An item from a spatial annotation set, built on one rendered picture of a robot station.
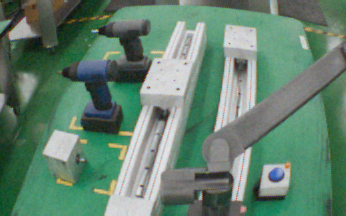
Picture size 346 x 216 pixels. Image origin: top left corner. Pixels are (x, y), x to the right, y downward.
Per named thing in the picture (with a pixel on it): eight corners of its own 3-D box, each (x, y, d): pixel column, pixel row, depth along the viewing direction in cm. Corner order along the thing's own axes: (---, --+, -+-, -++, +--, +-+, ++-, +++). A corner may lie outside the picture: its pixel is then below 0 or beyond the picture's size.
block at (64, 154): (83, 186, 99) (73, 163, 93) (52, 176, 102) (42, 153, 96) (94, 162, 106) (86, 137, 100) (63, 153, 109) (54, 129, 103)
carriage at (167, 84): (185, 116, 109) (183, 95, 105) (142, 113, 112) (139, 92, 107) (194, 79, 121) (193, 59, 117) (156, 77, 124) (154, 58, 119)
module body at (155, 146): (159, 221, 89) (155, 203, 84) (120, 214, 91) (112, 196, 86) (206, 41, 149) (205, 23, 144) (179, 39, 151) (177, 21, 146)
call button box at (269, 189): (284, 200, 89) (289, 186, 85) (250, 201, 91) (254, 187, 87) (286, 178, 95) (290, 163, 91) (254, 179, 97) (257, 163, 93)
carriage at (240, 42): (257, 68, 124) (256, 50, 120) (224, 64, 127) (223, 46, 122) (256, 43, 136) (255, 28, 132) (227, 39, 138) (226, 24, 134)
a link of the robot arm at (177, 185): (230, 137, 65) (228, 138, 74) (155, 140, 66) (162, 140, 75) (226, 205, 64) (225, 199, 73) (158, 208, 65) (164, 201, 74)
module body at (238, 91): (237, 225, 86) (241, 207, 80) (196, 224, 88) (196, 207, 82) (255, 47, 145) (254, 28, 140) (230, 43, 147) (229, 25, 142)
